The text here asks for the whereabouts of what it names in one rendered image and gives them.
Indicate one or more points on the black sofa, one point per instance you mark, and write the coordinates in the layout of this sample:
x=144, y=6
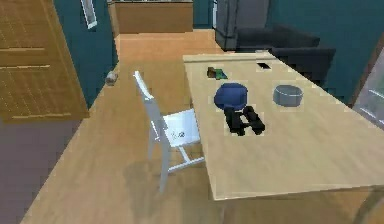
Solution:
x=290, y=48

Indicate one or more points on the grey bowl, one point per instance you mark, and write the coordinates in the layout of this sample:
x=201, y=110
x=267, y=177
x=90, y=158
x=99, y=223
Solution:
x=288, y=95

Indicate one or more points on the black flat phone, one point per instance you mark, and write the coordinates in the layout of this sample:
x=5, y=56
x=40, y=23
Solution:
x=263, y=66

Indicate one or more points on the grey fridge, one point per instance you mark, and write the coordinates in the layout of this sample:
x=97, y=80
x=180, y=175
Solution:
x=238, y=21

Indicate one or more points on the small grey round object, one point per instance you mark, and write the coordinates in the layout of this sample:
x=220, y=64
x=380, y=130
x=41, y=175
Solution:
x=111, y=78

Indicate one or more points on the brown wooden room door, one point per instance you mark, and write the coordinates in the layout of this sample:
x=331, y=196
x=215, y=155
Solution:
x=35, y=60

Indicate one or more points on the pale wooden dining table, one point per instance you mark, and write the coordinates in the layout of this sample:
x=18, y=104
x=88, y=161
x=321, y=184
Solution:
x=300, y=153

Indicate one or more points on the green and brown small object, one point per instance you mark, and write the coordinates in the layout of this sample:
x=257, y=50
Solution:
x=217, y=73

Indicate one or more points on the white framed wall picture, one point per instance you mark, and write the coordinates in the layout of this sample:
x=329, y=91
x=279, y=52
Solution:
x=89, y=13

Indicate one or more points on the blue bowl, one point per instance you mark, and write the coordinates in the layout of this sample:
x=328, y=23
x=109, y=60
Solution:
x=230, y=95

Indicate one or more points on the glass window with brown frame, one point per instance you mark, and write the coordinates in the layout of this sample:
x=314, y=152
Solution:
x=371, y=88

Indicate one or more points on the brown wooden kitchen counter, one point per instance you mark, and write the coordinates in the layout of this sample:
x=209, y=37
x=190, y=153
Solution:
x=153, y=16

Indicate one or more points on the black binoculars shaped object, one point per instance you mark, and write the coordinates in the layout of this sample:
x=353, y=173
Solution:
x=243, y=120

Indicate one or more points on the white wooden chair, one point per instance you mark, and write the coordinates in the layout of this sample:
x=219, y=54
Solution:
x=176, y=128

